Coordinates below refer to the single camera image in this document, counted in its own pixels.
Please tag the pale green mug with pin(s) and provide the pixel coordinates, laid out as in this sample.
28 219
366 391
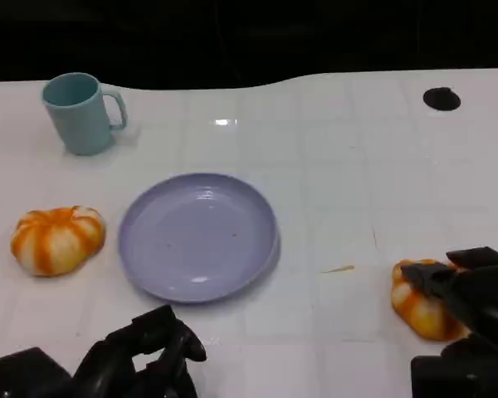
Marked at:
83 124

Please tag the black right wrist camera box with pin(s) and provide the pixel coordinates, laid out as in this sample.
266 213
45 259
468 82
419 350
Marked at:
460 377

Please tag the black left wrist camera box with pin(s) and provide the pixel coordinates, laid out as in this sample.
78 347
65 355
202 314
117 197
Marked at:
25 373

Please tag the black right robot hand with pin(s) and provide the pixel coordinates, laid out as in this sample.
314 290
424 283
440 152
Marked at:
481 294

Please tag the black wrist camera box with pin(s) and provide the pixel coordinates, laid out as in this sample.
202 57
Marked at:
460 377
25 373

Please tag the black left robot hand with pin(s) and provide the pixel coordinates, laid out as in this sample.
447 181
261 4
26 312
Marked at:
112 365

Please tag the lilac plate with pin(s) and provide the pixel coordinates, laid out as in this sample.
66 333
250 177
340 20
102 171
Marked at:
199 244

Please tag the orange and white bread roll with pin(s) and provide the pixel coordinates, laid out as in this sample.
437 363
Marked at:
58 242
419 315

